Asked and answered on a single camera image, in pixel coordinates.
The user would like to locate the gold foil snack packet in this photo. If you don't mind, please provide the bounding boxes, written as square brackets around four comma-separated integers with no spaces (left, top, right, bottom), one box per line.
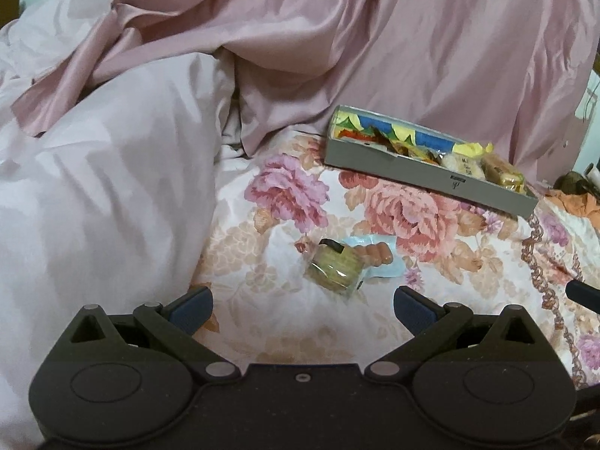
[386,138,442,161]

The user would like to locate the floral bedsheet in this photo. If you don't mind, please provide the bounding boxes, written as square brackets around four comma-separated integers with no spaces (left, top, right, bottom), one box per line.
[187,126,600,391]

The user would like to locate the yellow green snack packet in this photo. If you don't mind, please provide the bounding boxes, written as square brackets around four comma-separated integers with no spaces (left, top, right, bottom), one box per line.
[452,142,494,159]

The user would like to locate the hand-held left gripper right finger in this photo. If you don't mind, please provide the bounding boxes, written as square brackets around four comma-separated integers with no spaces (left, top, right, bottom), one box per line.
[364,285,541,380]

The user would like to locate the pale white quilt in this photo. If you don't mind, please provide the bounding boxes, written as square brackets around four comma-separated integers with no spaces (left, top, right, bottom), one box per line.
[0,0,245,450]

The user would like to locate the golden brown cake packet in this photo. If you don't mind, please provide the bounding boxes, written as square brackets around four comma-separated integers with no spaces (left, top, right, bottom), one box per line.
[481,154,526,193]

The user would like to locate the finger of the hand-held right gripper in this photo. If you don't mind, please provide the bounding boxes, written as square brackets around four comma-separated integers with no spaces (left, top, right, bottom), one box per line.
[564,280,600,316]

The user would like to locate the grey cardboard box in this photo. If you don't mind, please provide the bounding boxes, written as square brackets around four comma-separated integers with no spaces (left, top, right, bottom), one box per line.
[323,104,540,219]

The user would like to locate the orange white snack packet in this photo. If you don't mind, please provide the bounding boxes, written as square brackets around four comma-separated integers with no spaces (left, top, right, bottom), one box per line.
[338,124,391,145]

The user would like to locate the light blue snack packet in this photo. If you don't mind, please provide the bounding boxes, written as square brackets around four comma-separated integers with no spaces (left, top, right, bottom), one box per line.
[343,233,405,281]

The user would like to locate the round green pastry packet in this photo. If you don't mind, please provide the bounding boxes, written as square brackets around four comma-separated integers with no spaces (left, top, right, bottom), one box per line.
[304,238,365,295]

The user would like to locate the orange cloth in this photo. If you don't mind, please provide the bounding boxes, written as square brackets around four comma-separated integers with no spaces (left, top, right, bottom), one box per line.
[544,187,600,219]

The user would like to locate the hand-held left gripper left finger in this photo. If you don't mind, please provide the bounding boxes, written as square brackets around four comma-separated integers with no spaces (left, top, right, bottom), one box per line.
[60,285,234,384]

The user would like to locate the dark object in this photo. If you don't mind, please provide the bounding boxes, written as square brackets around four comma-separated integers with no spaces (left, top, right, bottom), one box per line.
[553,172,591,196]

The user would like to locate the pink satin duvet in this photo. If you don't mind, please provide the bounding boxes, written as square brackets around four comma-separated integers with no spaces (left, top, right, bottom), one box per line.
[9,0,600,185]

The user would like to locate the round rice cracker packet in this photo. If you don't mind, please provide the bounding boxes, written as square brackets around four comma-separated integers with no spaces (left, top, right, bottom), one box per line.
[441,152,486,182]

